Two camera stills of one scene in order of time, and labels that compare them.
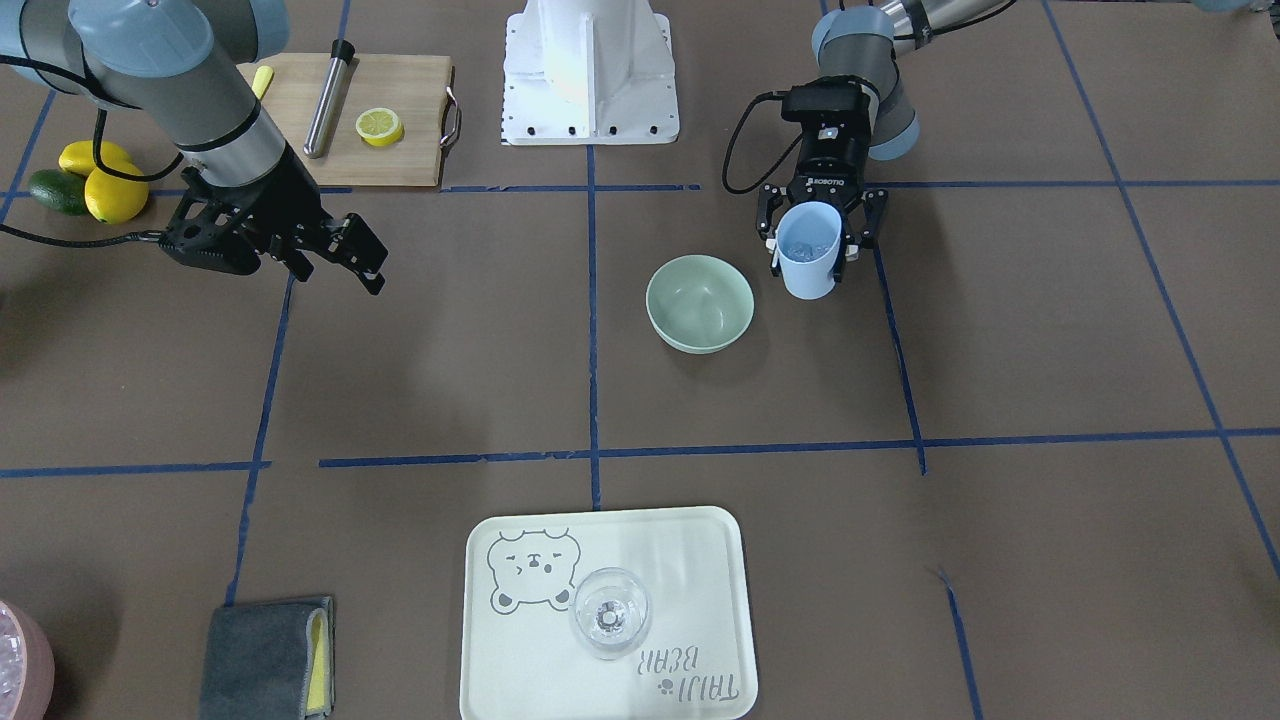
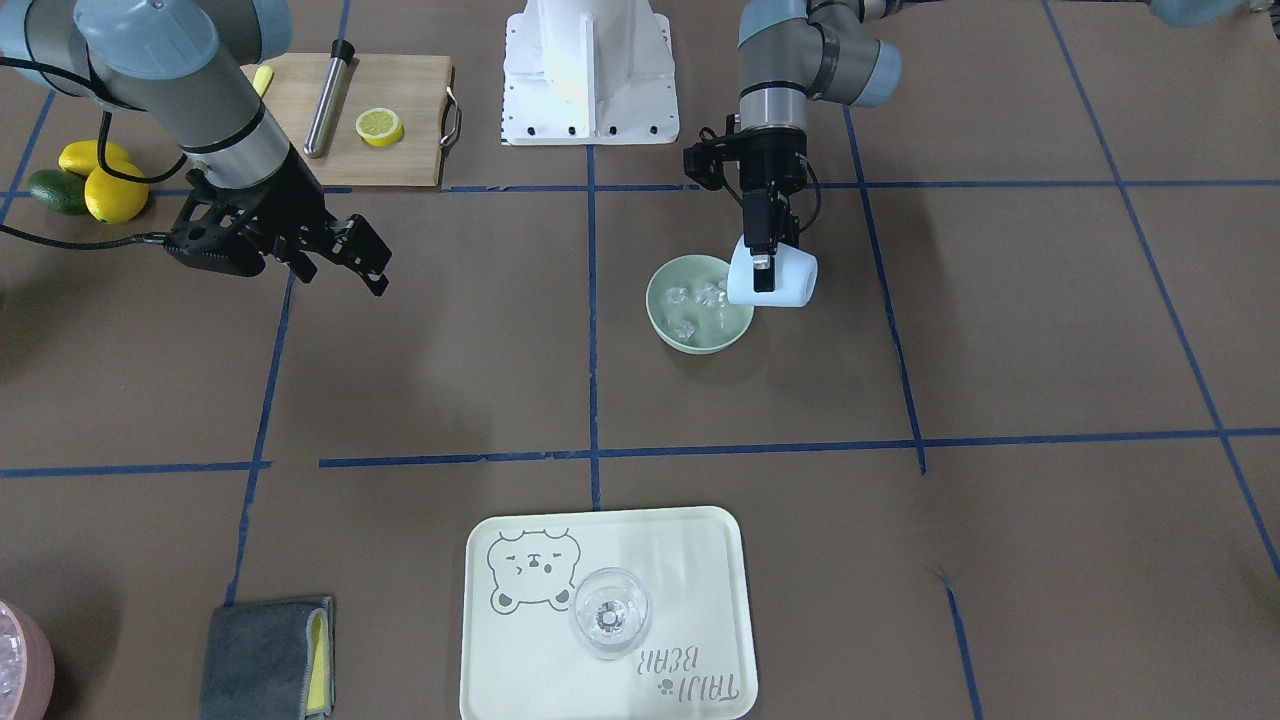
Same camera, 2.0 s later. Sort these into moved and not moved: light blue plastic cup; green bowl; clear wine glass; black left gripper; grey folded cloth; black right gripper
Moved: black left gripper; light blue plastic cup
Not moved: green bowl; black right gripper; clear wine glass; grey folded cloth
